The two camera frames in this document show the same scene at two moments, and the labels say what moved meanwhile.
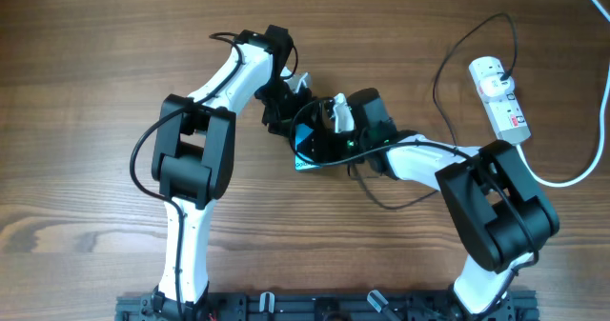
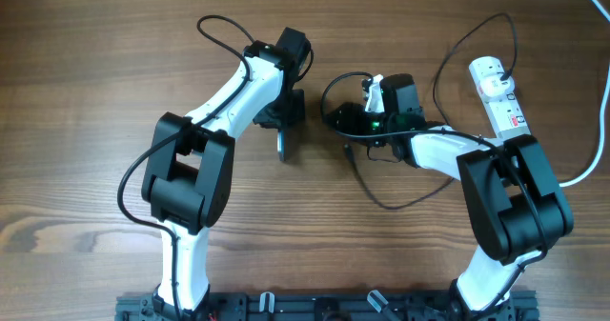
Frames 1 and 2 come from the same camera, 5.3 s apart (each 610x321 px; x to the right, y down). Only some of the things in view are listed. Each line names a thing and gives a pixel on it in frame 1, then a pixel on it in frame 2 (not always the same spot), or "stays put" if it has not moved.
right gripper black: x=326 y=147 -> x=354 y=114
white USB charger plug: x=494 y=87 stays put
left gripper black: x=275 y=122 stays put
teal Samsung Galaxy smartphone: x=302 y=163 -> x=280 y=140
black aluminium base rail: x=320 y=307 stays put
